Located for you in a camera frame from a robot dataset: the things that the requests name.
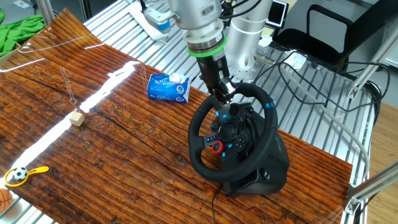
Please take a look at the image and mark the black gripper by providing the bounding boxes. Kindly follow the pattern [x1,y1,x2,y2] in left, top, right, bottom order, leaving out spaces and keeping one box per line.
[197,51,236,106]

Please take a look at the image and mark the black racing steering wheel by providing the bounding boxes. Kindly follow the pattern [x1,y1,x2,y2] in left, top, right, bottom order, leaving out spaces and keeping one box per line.
[187,82,279,184]

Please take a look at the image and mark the black steering wheel base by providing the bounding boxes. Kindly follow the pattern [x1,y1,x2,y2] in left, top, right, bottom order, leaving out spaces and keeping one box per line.
[222,111,290,198]

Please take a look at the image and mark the blue tissue pack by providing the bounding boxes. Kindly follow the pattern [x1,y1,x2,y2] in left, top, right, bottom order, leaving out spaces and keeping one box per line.
[146,73,191,104]

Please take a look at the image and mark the crumpled white tissue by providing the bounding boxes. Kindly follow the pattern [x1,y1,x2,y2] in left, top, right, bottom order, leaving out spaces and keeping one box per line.
[257,34,274,48]
[284,49,308,70]

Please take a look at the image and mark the white framed phone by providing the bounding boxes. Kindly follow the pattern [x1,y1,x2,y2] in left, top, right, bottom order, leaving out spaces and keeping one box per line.
[266,0,290,29]

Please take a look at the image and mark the white power strip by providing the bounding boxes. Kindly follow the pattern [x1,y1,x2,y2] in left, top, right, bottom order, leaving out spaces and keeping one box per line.
[127,2,170,42]

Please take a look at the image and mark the wood grain table mat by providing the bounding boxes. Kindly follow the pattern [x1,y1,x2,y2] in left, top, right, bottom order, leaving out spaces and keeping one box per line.
[0,7,354,224]

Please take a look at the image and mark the small wooden cube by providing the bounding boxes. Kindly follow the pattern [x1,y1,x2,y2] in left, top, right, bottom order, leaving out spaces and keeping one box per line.
[68,111,85,128]

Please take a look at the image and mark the black office chair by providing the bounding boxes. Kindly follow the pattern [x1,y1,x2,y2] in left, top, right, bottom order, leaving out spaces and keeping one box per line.
[272,0,398,68]

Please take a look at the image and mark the green cloth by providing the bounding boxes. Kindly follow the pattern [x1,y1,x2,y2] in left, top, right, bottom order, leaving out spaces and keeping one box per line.
[0,8,46,58]

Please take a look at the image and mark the tiny soccer ball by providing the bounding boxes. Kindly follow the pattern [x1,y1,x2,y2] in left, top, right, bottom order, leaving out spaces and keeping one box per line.
[12,167,29,181]

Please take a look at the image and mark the small orange basketball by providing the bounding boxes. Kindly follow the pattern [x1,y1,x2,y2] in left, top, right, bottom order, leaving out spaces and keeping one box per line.
[0,188,14,214]

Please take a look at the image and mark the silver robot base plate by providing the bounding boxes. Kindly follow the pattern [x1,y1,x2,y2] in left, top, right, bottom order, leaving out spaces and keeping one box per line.
[223,26,280,84]

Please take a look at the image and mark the silver cable connector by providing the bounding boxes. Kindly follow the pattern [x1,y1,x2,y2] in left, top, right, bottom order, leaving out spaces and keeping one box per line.
[253,51,277,66]

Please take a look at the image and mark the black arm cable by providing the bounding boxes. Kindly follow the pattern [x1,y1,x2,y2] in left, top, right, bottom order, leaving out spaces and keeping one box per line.
[219,0,262,20]

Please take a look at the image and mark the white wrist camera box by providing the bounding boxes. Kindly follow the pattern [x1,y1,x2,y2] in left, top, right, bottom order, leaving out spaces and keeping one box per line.
[141,6,175,34]

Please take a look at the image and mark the black wheel usb cable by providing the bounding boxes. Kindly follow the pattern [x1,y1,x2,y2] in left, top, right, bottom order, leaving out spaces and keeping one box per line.
[211,183,224,224]

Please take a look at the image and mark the long black cable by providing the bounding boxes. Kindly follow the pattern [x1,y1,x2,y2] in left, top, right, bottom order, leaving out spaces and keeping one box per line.
[278,60,391,113]

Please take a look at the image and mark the grey hose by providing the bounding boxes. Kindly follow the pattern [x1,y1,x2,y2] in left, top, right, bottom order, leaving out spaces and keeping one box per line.
[281,67,371,184]

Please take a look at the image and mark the aluminium frame strut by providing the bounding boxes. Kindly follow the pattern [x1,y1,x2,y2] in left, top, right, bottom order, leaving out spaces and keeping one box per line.
[346,26,398,100]
[343,160,398,224]

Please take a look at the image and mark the black cable bundle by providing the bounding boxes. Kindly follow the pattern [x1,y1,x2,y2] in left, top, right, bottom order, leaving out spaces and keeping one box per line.
[362,79,384,125]

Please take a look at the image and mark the aluminium frame post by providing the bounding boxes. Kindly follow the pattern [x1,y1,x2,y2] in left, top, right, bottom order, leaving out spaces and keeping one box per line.
[37,0,58,26]

